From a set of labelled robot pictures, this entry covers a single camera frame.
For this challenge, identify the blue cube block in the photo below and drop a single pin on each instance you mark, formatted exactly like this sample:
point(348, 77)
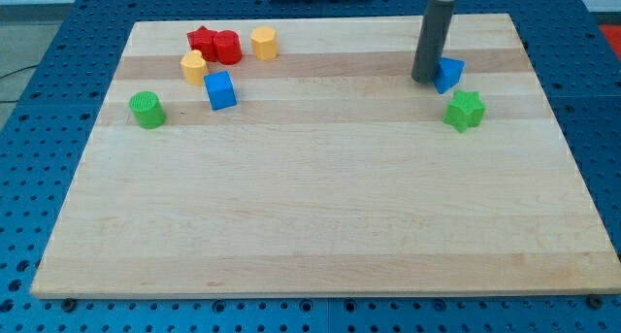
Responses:
point(220, 90)

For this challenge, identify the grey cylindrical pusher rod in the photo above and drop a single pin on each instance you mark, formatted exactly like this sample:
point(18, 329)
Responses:
point(435, 25)

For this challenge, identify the green cylinder block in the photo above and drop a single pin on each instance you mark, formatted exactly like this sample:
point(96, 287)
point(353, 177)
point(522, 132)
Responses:
point(147, 110)

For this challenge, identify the green star block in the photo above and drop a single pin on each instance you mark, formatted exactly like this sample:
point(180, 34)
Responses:
point(465, 110)

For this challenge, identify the blue triangle block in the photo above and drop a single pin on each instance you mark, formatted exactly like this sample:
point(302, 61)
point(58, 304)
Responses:
point(448, 74)

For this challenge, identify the yellow heart block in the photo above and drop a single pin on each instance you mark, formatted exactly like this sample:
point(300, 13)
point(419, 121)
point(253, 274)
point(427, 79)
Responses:
point(194, 67)

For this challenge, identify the red star block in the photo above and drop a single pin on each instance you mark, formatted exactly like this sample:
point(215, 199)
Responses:
point(201, 39)

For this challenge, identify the light wooden board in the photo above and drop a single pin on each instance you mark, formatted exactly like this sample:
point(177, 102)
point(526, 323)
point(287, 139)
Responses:
point(333, 176)

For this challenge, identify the yellow hexagon block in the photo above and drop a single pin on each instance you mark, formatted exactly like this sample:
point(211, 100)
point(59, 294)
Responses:
point(264, 42)

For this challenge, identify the red cylinder block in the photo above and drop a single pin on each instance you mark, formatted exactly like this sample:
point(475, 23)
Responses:
point(227, 47)

